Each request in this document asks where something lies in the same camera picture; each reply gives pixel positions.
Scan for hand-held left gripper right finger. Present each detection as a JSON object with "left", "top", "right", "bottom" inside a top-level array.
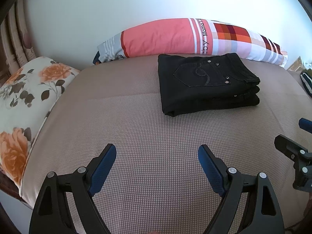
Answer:
[{"left": 197, "top": 144, "right": 285, "bottom": 234}]

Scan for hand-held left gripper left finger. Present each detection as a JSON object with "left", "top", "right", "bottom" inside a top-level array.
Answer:
[{"left": 29, "top": 143, "right": 117, "bottom": 234}]

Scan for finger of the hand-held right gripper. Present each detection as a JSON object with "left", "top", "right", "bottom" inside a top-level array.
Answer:
[
  {"left": 299, "top": 118, "right": 312, "bottom": 134},
  {"left": 274, "top": 134, "right": 312, "bottom": 173}
]

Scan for black pants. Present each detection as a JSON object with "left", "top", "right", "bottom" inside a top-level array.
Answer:
[{"left": 158, "top": 53, "right": 261, "bottom": 117}]

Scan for dark striped cloth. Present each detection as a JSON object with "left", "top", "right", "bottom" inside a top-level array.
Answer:
[{"left": 300, "top": 69, "right": 312, "bottom": 95}]

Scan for beige bed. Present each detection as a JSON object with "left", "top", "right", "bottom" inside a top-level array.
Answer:
[{"left": 21, "top": 54, "right": 312, "bottom": 234}]

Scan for tan patterned cloth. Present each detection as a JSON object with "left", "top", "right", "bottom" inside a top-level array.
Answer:
[{"left": 288, "top": 57, "right": 312, "bottom": 73}]

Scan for floral pillow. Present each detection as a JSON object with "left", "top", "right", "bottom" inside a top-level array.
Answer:
[{"left": 0, "top": 56, "right": 81, "bottom": 192}]

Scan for pink checked bolster pillow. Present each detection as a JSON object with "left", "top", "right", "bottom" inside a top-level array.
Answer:
[{"left": 93, "top": 18, "right": 288, "bottom": 67}]

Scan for beige patterned curtain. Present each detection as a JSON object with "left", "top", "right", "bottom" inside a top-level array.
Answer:
[{"left": 0, "top": 0, "right": 37, "bottom": 78}]

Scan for brown wooden bed frame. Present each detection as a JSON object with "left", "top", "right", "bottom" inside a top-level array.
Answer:
[{"left": 0, "top": 171, "right": 27, "bottom": 203}]

